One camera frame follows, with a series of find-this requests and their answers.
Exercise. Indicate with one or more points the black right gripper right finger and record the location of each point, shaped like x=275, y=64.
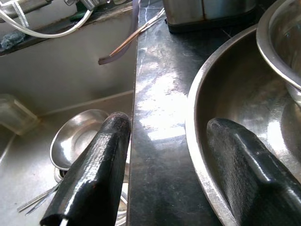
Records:
x=249, y=169

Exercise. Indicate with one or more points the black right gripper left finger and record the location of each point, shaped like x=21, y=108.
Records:
x=94, y=169

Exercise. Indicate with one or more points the shallow steel bowl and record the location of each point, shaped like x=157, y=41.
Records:
x=75, y=139

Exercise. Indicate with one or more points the thin steel cutlery piece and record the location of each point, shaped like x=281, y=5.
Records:
x=40, y=205
x=35, y=200

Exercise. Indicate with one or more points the large steel plate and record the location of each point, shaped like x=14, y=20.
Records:
x=235, y=89

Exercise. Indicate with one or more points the clear plastic container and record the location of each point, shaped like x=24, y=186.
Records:
x=14, y=113

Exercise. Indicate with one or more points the steel sink basin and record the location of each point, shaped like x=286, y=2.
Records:
x=58, y=77

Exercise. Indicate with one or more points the copper coloured tube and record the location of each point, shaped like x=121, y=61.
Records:
x=122, y=48

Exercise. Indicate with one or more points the small steel bowl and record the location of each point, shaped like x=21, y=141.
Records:
x=282, y=42

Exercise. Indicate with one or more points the blue scrubber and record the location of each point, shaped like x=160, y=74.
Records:
x=11, y=40

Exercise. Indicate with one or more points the green sponge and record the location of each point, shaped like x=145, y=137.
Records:
x=76, y=16

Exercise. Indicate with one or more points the chrome faucet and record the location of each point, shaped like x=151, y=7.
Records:
x=89, y=3

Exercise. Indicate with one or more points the silver steel appliance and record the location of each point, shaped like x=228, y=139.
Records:
x=188, y=11

